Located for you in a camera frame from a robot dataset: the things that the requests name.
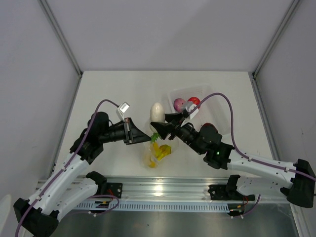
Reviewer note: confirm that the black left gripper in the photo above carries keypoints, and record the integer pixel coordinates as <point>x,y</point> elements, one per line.
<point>132,134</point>

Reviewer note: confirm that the yellow banana bunch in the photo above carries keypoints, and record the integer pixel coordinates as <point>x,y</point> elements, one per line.
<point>155,154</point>

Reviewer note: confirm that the green lettuce leaf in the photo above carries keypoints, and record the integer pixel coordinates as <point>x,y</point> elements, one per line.
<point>154,137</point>

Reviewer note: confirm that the white slotted cable duct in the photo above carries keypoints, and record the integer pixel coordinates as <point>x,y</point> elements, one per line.
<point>155,206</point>

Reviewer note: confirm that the clear polka-dot zip bag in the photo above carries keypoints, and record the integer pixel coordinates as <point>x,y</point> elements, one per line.
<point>173,143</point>

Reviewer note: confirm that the aluminium corner frame post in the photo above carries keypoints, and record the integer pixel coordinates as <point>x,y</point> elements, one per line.
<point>280,30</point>
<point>52,20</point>

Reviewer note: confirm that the dark red apple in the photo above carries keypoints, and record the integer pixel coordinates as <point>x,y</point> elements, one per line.
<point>209,125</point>

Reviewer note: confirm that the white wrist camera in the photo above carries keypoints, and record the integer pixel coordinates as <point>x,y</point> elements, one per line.
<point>121,110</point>
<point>191,113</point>

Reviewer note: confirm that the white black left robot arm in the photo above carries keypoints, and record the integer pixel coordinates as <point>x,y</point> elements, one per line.
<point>41,213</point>

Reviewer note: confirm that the red tomato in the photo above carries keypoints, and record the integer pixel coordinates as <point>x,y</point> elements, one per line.
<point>193,102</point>

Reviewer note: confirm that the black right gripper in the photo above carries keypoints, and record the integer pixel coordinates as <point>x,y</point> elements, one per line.
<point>164,129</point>

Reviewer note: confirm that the aluminium corner frame post right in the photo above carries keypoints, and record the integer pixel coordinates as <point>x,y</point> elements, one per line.
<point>280,30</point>

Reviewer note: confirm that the white radish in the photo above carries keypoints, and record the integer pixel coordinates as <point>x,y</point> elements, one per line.
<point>157,114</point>

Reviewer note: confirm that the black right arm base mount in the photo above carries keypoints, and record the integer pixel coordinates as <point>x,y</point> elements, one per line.
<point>228,191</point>

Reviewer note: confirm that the white perforated plastic basket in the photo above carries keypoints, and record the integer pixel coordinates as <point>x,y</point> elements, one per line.
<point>214,110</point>

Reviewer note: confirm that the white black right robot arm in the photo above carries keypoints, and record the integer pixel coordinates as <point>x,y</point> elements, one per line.
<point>294,181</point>

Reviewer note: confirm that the aluminium front rail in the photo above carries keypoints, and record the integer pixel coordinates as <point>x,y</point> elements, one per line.
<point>188,189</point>

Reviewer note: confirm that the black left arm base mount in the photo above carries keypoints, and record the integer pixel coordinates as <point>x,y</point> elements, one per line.
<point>103,186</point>

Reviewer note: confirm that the purple onion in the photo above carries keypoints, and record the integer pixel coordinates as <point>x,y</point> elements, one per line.
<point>179,104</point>

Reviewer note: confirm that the aluminium corner frame post left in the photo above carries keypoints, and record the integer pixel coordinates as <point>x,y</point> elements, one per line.
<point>52,20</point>

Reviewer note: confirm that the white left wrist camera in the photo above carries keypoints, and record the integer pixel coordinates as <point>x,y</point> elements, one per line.
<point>121,110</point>

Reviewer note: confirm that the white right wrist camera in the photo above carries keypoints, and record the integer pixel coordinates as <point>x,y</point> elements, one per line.
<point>191,113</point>

